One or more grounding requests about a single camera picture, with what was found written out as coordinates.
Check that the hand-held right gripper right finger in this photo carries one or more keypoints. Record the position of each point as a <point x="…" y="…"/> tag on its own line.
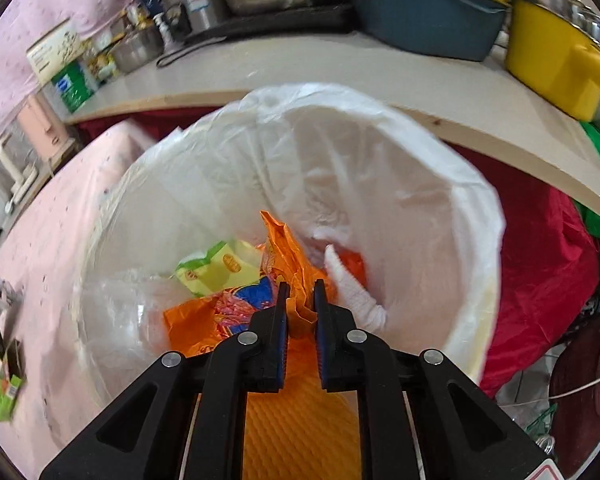
<point x="320" y="347"/>

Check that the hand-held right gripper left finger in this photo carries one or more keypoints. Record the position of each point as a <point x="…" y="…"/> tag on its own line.
<point x="281" y="345"/>

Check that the orange foam net sleeve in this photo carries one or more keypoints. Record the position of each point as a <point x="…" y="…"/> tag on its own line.
<point x="300" y="430"/>

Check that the orange plastic bag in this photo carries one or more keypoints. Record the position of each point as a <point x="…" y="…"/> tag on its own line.
<point x="290" y="260"/>

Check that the yellow green plastic packet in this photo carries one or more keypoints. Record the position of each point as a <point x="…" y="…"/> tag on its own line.
<point x="215" y="270"/>

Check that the clear plastic bag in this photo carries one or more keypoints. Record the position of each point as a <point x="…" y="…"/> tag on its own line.
<point x="125" y="305"/>

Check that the white bin with bag liner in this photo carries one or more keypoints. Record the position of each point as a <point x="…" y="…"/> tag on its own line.
<point x="380" y="170"/>

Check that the white foam net sleeve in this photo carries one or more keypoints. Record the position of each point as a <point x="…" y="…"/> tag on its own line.
<point x="355" y="290"/>

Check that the dark red perforated basket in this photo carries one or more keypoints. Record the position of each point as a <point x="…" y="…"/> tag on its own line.
<point x="585" y="390"/>

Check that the green tea snack packet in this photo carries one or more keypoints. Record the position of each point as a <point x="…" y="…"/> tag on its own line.
<point x="5" y="397"/>

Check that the pink electric kettle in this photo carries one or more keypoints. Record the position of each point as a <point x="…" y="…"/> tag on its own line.
<point x="45" y="127"/>

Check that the white glass jug appliance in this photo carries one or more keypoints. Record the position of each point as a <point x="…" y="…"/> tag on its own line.
<point x="15" y="165"/>

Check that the black induction cooker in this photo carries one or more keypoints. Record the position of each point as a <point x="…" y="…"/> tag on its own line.
<point x="280" y="22"/>

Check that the steel bowl with glass lid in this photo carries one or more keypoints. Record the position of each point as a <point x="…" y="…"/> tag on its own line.
<point x="137" y="50"/>

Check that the green tin can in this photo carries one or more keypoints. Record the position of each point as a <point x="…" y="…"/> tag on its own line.
<point x="75" y="87"/>

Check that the group of sauce bottles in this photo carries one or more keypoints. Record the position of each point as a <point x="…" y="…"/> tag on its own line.
<point x="102" y="65"/>

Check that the teal basin yellow rim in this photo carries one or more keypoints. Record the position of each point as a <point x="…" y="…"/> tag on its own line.
<point x="425" y="15"/>

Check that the steel rice cooker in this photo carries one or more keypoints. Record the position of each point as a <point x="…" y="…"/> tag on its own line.
<point x="195" y="0"/>

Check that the beige cardboard box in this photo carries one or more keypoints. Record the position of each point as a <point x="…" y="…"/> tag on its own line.
<point x="55" y="50"/>

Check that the glass pot lid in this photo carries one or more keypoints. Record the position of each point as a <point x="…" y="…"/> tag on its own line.
<point x="575" y="5"/>

